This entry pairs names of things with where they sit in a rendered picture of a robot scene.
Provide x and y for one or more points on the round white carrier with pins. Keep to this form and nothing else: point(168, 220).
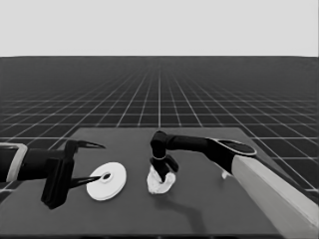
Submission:
point(159, 188)

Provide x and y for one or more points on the small white toothed gear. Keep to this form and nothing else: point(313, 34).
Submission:
point(170, 180)
point(153, 174)

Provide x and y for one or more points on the large thick white disc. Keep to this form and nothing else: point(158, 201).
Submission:
point(114, 186)

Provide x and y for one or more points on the small thin white T-piece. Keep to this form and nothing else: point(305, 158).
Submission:
point(225, 174)

